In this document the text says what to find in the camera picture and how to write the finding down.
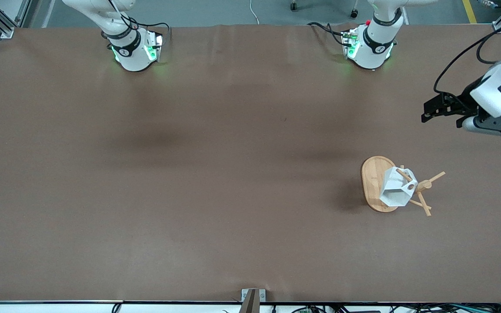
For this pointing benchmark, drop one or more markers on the right arm base control box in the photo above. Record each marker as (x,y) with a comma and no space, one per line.
(155,45)

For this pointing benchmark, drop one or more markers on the left arm base control box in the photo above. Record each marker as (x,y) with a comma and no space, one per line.
(350,43)

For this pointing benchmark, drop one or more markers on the wooden mug tree rack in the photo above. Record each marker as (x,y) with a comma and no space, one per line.
(372,182)

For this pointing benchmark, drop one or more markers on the small metal bracket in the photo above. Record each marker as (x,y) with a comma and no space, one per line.
(245,294)

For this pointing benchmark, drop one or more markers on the brown upright post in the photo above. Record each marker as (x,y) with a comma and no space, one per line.
(251,304)

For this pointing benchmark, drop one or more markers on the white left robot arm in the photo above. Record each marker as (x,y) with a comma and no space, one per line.
(376,48)

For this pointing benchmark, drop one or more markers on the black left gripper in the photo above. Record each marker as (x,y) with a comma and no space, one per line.
(464,101)

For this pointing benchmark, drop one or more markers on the white angular cup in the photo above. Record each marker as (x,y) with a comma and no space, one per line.
(396,193)

